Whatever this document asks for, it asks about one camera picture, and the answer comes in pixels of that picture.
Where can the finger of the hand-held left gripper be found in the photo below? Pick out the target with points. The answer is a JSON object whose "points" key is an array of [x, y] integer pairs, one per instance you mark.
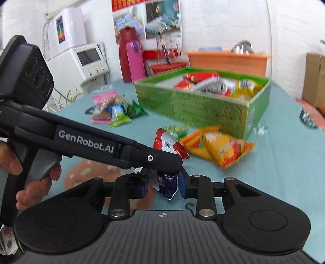
{"points": [[165, 162]]}

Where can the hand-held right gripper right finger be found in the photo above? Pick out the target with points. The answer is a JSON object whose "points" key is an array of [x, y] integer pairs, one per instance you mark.
{"points": [[182, 186]]}

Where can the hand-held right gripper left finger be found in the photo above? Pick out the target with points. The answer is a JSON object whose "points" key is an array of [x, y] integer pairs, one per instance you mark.
{"points": [[145, 187]]}

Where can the purple snack packet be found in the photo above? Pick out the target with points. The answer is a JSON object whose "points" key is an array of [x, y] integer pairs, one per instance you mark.
{"points": [[166, 184]]}

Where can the green cardboard box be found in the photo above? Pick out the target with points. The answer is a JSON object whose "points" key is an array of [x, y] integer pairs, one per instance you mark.
{"points": [[198, 111]]}

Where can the small red snack packet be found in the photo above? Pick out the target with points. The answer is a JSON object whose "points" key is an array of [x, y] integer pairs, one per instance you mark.
{"points": [[183, 84]]}

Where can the person's left hand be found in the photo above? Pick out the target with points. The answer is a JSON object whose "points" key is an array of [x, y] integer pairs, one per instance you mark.
{"points": [[38, 189]]}

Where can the red white snack packet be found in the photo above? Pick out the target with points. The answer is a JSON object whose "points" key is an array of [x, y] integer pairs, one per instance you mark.
{"points": [[167, 143]]}

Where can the green white snack packet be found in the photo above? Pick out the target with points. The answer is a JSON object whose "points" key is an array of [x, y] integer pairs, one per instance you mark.
{"points": [[179, 130]]}

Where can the plant with yellow flowers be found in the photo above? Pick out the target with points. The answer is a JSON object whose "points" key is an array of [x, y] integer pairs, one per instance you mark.
{"points": [[66, 97]]}

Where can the orange yellow snack packet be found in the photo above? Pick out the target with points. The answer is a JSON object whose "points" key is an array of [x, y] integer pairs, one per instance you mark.
{"points": [[226, 149]]}

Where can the dark green snack packet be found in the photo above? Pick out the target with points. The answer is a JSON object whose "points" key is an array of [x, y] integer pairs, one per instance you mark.
{"points": [[137, 110]]}

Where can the light green snack packet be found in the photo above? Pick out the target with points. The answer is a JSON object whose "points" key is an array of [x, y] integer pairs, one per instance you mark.
{"points": [[120, 121]]}

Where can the white appliance with screen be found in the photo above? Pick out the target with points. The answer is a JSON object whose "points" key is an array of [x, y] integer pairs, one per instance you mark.
{"points": [[76, 73]]}

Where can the pink nut packet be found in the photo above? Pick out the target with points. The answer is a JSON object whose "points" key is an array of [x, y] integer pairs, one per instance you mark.
{"points": [[104, 100]]}

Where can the small blue snack packet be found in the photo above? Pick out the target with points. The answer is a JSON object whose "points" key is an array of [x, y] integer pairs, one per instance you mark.
{"points": [[115, 109]]}

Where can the red basin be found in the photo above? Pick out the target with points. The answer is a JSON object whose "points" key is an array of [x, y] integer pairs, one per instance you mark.
{"points": [[167, 67]]}

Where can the teal printed tablecloth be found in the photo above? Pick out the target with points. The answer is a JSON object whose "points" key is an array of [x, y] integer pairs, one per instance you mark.
{"points": [[279, 152]]}

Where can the pink bottle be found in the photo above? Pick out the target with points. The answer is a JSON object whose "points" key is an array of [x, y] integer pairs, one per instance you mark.
{"points": [[135, 63]]}

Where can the white water purifier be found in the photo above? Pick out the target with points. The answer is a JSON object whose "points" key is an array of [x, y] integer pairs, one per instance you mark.
{"points": [[73, 28]]}

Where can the red thermos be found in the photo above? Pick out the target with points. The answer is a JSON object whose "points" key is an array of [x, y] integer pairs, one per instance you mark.
{"points": [[124, 58]]}

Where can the glass jar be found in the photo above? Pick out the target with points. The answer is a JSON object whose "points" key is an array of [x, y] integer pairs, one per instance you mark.
{"points": [[168, 50]]}

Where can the orange basin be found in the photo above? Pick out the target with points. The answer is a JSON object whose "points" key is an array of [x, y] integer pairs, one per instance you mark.
{"points": [[228, 62]]}

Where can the blue plate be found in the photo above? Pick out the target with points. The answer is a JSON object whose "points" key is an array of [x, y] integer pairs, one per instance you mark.
{"points": [[210, 48]]}

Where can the metal pot lid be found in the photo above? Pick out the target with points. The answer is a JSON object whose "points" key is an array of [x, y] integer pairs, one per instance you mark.
{"points": [[242, 47]]}

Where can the red and silver object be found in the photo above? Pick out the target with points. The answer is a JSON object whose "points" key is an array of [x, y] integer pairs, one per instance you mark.
{"points": [[308, 116]]}

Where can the brown cardboard box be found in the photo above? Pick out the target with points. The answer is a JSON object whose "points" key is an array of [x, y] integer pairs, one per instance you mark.
{"points": [[314, 78]]}

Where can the wall poster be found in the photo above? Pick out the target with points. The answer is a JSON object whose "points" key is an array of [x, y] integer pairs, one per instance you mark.
{"points": [[157, 17]]}

